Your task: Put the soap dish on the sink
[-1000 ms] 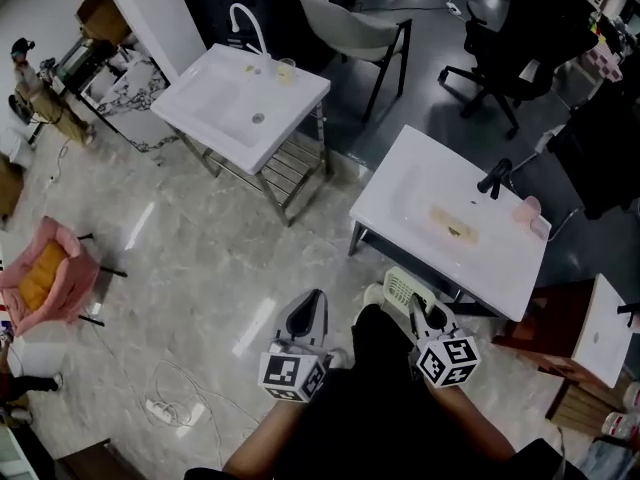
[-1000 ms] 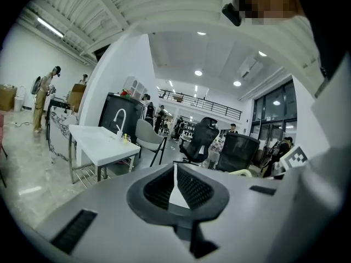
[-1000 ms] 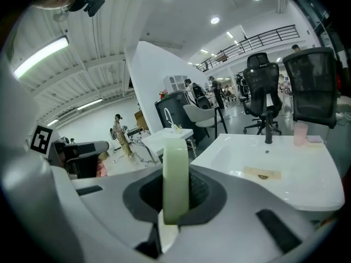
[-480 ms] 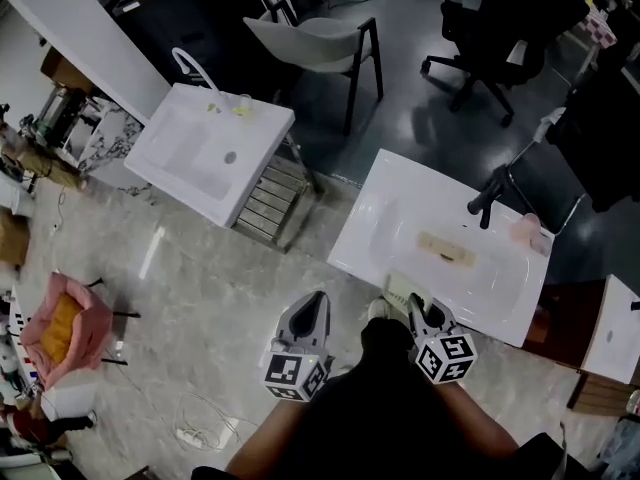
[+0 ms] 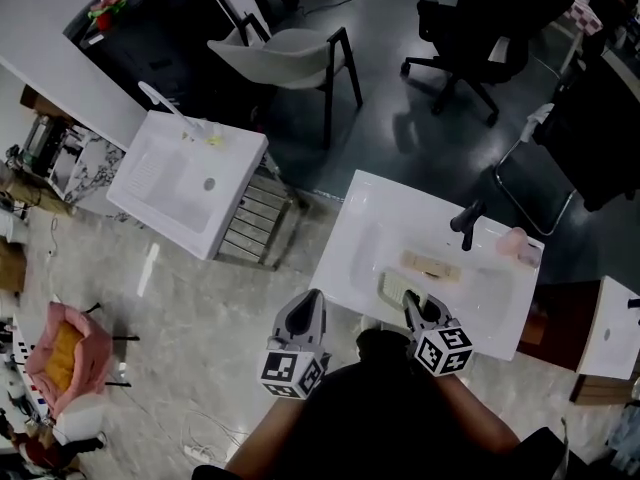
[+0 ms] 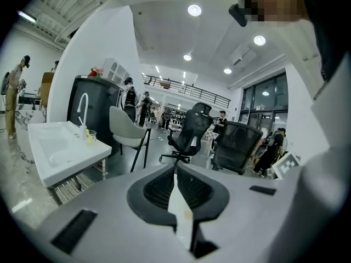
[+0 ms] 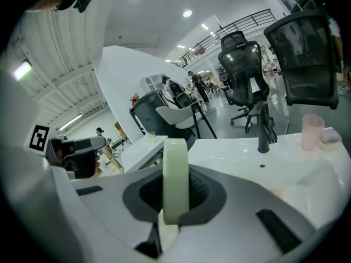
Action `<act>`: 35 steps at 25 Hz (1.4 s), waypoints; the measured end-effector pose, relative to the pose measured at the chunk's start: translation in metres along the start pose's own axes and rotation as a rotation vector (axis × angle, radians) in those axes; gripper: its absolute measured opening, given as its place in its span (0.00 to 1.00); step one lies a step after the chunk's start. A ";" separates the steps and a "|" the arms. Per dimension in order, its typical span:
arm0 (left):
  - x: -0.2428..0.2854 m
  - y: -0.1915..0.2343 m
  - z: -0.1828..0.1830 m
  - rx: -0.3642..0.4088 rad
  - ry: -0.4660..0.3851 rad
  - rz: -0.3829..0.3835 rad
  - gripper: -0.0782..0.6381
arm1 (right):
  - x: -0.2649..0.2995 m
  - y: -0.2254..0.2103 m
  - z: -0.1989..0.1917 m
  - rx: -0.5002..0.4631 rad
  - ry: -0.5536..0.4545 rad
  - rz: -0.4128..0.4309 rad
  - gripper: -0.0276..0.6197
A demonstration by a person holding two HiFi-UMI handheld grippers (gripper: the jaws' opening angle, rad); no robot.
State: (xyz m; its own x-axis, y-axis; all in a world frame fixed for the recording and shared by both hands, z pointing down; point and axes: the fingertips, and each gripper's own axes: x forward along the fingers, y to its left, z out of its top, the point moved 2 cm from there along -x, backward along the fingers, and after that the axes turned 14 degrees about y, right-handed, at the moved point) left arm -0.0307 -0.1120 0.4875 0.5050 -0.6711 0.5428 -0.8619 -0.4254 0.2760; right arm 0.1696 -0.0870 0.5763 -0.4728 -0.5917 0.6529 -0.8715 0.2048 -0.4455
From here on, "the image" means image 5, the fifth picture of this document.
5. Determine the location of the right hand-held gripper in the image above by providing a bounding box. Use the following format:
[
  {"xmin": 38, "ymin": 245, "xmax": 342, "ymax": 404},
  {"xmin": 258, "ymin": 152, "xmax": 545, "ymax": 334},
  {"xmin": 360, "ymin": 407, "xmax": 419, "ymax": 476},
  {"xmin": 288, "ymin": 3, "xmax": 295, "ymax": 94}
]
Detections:
[{"xmin": 402, "ymin": 289, "xmax": 474, "ymax": 379}]

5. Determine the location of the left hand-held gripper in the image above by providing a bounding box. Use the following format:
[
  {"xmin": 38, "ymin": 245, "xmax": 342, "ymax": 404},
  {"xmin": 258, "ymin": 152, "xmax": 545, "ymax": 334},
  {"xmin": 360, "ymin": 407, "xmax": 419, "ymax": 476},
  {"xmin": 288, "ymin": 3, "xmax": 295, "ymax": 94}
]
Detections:
[{"xmin": 258, "ymin": 288, "xmax": 332, "ymax": 401}]

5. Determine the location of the white ridged plastic tray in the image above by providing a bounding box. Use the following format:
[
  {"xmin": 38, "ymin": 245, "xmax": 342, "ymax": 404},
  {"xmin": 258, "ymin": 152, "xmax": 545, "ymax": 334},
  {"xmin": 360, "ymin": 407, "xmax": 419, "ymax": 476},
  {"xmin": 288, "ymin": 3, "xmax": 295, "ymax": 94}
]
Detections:
[{"xmin": 376, "ymin": 266, "xmax": 429, "ymax": 312}]

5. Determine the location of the person's right forearm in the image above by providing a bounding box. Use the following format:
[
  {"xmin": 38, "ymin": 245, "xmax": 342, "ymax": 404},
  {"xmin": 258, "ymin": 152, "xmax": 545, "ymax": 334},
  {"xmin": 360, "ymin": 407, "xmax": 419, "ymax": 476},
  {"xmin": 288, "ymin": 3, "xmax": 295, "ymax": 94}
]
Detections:
[{"xmin": 432, "ymin": 370, "xmax": 521, "ymax": 452}]

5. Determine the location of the person's left forearm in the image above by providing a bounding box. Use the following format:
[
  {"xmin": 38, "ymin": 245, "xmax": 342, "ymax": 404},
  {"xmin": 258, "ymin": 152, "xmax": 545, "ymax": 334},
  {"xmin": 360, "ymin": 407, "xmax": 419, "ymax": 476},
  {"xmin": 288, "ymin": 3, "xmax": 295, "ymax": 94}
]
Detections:
[{"xmin": 224, "ymin": 395, "xmax": 301, "ymax": 474}]

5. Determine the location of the black basin faucet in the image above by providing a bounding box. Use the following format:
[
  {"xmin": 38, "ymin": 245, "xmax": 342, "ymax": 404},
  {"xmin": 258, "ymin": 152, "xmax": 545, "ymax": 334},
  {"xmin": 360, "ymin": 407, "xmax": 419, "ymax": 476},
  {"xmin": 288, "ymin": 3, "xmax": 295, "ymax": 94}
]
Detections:
[{"xmin": 449, "ymin": 198, "xmax": 489, "ymax": 253}]

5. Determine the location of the pink cup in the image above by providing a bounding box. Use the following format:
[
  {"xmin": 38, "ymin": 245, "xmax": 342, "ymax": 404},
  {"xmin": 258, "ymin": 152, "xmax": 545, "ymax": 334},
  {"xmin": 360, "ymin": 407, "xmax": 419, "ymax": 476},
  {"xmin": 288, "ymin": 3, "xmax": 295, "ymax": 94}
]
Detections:
[{"xmin": 494, "ymin": 226, "xmax": 529, "ymax": 259}]

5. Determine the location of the white ceramic washbasin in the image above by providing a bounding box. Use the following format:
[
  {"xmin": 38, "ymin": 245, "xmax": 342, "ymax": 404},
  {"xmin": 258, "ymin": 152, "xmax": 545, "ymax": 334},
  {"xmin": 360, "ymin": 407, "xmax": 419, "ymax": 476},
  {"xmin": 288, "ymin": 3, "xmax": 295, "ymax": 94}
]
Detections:
[{"xmin": 308, "ymin": 168, "xmax": 545, "ymax": 363}]

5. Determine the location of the person's black clothing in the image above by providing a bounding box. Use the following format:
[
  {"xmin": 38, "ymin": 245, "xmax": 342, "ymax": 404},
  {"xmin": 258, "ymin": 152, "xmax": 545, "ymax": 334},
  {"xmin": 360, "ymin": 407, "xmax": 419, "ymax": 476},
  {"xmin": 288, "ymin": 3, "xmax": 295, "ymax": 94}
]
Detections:
[{"xmin": 192, "ymin": 328, "xmax": 571, "ymax": 480}]

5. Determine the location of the brown wooden cabinet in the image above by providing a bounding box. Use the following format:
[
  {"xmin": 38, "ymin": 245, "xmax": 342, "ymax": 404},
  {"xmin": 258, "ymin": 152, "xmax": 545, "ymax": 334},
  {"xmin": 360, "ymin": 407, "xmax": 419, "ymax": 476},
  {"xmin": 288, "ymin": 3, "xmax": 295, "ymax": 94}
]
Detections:
[{"xmin": 517, "ymin": 280, "xmax": 640, "ymax": 407}]

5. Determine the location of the white power strip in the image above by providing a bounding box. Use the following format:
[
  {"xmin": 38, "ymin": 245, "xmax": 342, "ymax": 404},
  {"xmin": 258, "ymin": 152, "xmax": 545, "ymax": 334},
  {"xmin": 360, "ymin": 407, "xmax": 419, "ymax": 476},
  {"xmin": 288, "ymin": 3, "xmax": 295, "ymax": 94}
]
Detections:
[{"xmin": 183, "ymin": 444, "xmax": 214, "ymax": 464}]

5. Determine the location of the white basin top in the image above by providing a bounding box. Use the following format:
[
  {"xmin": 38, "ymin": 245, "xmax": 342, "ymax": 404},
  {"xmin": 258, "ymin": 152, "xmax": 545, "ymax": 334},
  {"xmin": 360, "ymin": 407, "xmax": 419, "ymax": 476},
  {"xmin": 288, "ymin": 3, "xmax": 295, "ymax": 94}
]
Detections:
[{"xmin": 577, "ymin": 275, "xmax": 640, "ymax": 381}]

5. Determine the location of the white laundry sink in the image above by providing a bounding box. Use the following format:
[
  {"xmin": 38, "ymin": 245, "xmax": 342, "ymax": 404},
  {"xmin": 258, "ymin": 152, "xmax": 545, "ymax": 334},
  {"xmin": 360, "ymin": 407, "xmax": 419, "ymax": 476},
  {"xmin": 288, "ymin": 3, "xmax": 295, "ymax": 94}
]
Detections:
[{"xmin": 105, "ymin": 109, "xmax": 270, "ymax": 262}]

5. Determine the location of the clear yellowish cup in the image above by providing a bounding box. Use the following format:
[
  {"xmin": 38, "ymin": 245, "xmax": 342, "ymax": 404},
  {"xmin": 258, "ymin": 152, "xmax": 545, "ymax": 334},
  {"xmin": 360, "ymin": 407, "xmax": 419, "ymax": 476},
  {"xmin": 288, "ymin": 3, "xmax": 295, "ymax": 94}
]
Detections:
[{"xmin": 202, "ymin": 122, "xmax": 229, "ymax": 149}]

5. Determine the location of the pink armchair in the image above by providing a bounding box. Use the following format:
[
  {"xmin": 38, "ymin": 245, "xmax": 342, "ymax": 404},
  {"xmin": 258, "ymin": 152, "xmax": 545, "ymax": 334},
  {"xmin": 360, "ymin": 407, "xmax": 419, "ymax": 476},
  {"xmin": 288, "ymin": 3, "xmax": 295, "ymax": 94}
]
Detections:
[{"xmin": 24, "ymin": 301, "xmax": 141, "ymax": 419}]

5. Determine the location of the white gooseneck faucet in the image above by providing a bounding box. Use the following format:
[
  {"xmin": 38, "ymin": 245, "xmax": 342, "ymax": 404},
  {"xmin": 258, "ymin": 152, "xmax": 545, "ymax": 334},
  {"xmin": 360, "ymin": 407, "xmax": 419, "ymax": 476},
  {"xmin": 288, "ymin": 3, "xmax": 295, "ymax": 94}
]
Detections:
[{"xmin": 137, "ymin": 80, "xmax": 209, "ymax": 142}]

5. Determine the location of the white cloth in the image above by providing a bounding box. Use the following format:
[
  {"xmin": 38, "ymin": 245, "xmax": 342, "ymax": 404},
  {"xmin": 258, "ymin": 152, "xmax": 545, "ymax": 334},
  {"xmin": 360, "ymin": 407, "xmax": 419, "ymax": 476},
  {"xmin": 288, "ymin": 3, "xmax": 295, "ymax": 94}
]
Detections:
[{"xmin": 519, "ymin": 102, "xmax": 556, "ymax": 142}]

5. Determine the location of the black mesh cantilever chair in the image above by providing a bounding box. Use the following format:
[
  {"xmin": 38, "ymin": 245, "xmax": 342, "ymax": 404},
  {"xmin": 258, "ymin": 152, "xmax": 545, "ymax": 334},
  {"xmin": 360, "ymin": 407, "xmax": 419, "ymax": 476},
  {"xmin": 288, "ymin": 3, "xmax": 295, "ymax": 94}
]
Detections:
[{"xmin": 493, "ymin": 62, "xmax": 640, "ymax": 237}]

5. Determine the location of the orange cushion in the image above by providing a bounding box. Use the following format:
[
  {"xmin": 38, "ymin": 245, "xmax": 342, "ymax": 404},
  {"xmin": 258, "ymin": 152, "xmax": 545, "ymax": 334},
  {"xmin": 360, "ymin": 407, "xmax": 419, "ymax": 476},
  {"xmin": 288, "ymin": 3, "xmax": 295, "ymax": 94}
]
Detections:
[{"xmin": 43, "ymin": 323, "xmax": 84, "ymax": 394}]

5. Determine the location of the marble pattern cabinet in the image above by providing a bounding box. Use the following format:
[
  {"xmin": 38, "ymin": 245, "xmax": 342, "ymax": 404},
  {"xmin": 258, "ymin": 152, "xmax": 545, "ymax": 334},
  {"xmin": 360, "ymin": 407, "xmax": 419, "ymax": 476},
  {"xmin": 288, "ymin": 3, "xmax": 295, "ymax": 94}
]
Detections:
[{"xmin": 47, "ymin": 125, "xmax": 126, "ymax": 204}]

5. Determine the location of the grey chair with black legs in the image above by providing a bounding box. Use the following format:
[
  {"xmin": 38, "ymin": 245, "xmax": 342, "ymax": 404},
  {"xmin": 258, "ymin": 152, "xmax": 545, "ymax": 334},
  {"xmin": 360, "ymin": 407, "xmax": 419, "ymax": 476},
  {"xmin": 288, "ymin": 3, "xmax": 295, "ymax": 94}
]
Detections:
[{"xmin": 207, "ymin": 11, "xmax": 365, "ymax": 150}]

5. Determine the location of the brown cardboard box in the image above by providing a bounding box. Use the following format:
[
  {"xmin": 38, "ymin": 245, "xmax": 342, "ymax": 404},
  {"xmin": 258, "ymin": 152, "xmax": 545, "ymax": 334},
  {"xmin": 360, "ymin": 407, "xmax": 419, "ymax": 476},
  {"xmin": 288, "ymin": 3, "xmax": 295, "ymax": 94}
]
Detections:
[{"xmin": 0, "ymin": 237, "xmax": 27, "ymax": 294}]

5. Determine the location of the black swivel office chair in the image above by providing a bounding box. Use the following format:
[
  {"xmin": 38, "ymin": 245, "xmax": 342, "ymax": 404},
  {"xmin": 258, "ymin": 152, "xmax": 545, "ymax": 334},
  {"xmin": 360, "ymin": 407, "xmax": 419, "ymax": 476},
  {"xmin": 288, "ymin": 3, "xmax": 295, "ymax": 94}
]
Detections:
[{"xmin": 399, "ymin": 0, "xmax": 576, "ymax": 128}]

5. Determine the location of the grey black gaming chair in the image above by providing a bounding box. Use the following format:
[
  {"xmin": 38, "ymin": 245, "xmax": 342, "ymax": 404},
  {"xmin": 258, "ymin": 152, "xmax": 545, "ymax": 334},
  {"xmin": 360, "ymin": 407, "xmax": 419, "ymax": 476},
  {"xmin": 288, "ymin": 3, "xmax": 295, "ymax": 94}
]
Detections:
[{"xmin": 62, "ymin": 0, "xmax": 251, "ymax": 119}]

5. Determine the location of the checkered cloth table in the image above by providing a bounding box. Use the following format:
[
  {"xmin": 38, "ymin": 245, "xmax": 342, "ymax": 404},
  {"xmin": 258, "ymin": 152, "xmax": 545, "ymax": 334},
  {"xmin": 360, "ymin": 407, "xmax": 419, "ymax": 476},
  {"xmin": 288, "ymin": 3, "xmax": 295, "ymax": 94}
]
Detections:
[{"xmin": 557, "ymin": 0, "xmax": 606, "ymax": 37}]

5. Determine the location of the pink flower bunch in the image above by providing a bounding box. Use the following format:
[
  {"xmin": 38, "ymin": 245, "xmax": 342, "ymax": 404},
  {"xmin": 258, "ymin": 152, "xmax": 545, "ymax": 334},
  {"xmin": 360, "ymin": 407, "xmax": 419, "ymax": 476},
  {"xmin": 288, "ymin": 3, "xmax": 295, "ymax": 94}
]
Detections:
[{"xmin": 88, "ymin": 0, "xmax": 128, "ymax": 32}]

